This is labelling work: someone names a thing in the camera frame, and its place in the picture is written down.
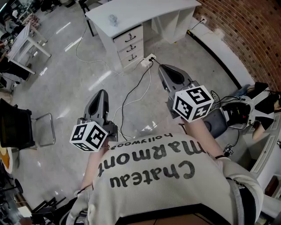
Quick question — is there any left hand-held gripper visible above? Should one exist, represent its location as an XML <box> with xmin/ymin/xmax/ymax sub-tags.
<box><xmin>69</xmin><ymin>89</ymin><xmax>119</xmax><ymax>152</ymax></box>

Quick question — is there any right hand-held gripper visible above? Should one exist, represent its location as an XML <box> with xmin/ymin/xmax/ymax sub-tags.
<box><xmin>158</xmin><ymin>64</ymin><xmax>215</xmax><ymax>123</ymax></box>

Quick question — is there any person's right forearm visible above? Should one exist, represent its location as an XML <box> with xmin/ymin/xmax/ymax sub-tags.
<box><xmin>181</xmin><ymin>116</ymin><xmax>225</xmax><ymax>159</ymax></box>

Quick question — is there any person's left forearm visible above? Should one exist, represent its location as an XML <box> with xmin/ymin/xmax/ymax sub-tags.
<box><xmin>81</xmin><ymin>144</ymin><xmax>110</xmax><ymax>192</ymax></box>

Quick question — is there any white desk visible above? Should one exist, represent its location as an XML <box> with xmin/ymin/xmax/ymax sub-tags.
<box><xmin>85</xmin><ymin>0</ymin><xmax>202</xmax><ymax>71</ymax></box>

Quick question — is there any white power strip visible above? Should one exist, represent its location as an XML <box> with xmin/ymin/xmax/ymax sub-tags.
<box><xmin>140</xmin><ymin>54</ymin><xmax>158</xmax><ymax>66</ymax></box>

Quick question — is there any dark chair with white rim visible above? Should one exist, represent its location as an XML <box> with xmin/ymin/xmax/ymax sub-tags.
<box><xmin>221</xmin><ymin>103</ymin><xmax>251</xmax><ymax>131</ymax></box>

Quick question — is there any white table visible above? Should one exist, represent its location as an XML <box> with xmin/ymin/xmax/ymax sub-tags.
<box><xmin>7</xmin><ymin>22</ymin><xmax>52</xmax><ymax>75</ymax></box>

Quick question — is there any floral stool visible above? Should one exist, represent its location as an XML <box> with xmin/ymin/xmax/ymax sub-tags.
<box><xmin>25</xmin><ymin>13</ymin><xmax>42</xmax><ymax>29</ymax></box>

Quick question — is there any black metal rack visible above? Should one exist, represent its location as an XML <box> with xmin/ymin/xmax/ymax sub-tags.
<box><xmin>30</xmin><ymin>196</ymin><xmax>66</xmax><ymax>221</ymax></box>

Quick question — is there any cream printed sweater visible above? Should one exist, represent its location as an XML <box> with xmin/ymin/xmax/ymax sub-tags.
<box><xmin>59</xmin><ymin>132</ymin><xmax>264</xmax><ymax>225</ymax></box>

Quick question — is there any white panelled cabinet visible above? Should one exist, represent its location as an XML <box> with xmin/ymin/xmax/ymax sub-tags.
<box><xmin>250</xmin><ymin>114</ymin><xmax>281</xmax><ymax>198</ymax></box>

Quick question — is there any black power cable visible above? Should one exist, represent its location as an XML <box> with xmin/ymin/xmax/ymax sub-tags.
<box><xmin>120</xmin><ymin>58</ymin><xmax>162</xmax><ymax>141</ymax></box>

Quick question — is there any black chair with metal frame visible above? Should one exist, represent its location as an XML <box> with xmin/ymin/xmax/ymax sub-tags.
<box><xmin>0</xmin><ymin>98</ymin><xmax>56</xmax><ymax>150</ymax></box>

